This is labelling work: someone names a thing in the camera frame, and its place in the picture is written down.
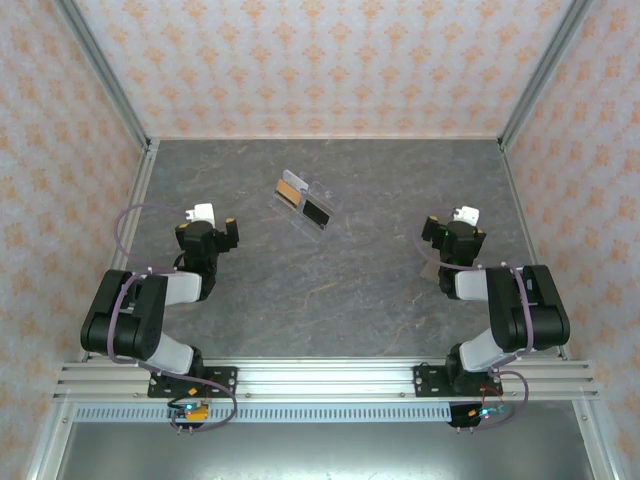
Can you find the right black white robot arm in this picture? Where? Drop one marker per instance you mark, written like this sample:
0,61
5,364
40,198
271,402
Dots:
525,310

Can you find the orange card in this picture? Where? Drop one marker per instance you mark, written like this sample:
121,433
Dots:
289,192

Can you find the black card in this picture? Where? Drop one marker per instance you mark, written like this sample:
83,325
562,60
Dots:
316,211

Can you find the clear acrylic card stand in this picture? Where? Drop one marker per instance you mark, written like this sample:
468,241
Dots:
325,192

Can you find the left circuit board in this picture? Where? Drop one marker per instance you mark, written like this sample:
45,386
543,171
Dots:
190,412

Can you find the circuit board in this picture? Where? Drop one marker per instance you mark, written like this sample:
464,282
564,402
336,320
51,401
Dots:
487,413
190,412

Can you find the right circuit board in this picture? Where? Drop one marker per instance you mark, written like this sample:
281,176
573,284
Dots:
487,413

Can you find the grey metal sheet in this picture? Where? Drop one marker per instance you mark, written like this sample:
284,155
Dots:
325,450

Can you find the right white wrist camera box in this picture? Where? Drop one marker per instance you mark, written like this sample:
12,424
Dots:
469,215

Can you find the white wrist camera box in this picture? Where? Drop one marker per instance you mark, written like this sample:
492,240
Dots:
202,212
469,215

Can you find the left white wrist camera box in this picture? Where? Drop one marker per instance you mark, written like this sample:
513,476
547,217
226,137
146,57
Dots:
202,212

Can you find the aluminium side rail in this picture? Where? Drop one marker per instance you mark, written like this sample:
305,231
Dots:
521,210
134,210

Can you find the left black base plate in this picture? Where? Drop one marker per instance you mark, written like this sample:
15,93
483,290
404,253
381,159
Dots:
222,377

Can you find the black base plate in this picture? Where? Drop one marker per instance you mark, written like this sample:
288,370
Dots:
222,377
425,380

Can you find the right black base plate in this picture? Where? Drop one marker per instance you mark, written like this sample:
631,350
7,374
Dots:
425,380

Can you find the aluminium cross rail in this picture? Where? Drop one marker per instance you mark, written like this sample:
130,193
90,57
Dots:
325,380

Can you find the aluminium frame post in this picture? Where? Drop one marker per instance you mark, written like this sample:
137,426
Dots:
100,70
545,70

